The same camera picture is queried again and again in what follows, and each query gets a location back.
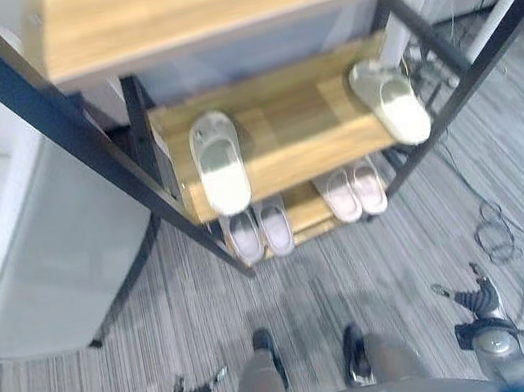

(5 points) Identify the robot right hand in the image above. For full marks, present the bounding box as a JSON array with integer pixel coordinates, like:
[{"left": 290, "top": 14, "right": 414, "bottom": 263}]
[{"left": 427, "top": 258, "right": 507, "bottom": 334}]

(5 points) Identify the robot left dark foot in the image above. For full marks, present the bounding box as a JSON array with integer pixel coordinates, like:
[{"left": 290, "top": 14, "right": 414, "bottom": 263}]
[{"left": 249, "top": 325, "right": 292, "bottom": 392}]

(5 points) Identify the robot dark foot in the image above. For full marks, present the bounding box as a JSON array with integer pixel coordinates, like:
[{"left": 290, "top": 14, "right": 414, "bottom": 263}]
[
  {"left": 335, "top": 321, "right": 379, "bottom": 391},
  {"left": 249, "top": 325, "right": 292, "bottom": 392}
]

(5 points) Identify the robot right leg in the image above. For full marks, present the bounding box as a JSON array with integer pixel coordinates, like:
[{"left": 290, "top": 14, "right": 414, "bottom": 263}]
[{"left": 361, "top": 324, "right": 428, "bottom": 389}]

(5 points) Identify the robot right dark foot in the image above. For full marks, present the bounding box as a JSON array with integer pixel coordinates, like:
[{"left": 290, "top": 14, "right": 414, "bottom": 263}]
[{"left": 335, "top": 321, "right": 379, "bottom": 391}]

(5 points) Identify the pale pink slipper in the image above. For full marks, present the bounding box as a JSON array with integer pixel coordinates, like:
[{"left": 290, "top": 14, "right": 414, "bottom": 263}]
[
  {"left": 346, "top": 153, "right": 393, "bottom": 220},
  {"left": 313, "top": 164, "right": 366, "bottom": 229}
]

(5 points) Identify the grey-lilac slipper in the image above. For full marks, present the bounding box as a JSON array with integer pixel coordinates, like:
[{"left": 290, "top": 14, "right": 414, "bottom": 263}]
[
  {"left": 217, "top": 206, "right": 270, "bottom": 271},
  {"left": 252, "top": 193, "right": 300, "bottom": 261}
]

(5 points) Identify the low narrow wooden shelf board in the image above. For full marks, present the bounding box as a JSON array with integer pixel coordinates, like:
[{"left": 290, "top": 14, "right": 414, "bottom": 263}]
[{"left": 212, "top": 153, "right": 403, "bottom": 270}]

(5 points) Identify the white open-heel slipper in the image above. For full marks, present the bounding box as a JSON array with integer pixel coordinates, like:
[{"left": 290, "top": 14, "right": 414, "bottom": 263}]
[
  {"left": 183, "top": 106, "right": 256, "bottom": 221},
  {"left": 344, "top": 49, "right": 437, "bottom": 156}
]

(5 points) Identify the light grey upholstered armchair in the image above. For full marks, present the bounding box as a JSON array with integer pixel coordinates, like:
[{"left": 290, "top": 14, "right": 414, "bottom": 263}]
[{"left": 0, "top": 0, "right": 182, "bottom": 367}]

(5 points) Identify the white power strip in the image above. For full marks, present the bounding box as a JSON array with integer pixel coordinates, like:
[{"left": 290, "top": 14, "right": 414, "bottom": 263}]
[{"left": 400, "top": 35, "right": 464, "bottom": 100}]

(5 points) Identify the wooden shelf board, patchwork grain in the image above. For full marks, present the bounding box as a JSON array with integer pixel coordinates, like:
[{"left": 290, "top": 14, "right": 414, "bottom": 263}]
[{"left": 140, "top": 27, "right": 425, "bottom": 232}]

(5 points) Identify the wide wooden shelf board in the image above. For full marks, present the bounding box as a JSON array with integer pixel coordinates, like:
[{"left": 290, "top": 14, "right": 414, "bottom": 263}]
[{"left": 16, "top": 0, "right": 524, "bottom": 99}]

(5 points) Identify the coiled black floor cable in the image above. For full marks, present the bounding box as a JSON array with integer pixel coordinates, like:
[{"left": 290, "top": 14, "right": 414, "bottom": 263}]
[{"left": 468, "top": 196, "right": 524, "bottom": 268}]

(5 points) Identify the black metal shoe rack frame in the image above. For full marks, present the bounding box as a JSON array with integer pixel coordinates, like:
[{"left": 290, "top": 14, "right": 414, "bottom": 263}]
[{"left": 0, "top": 0, "right": 524, "bottom": 324}]

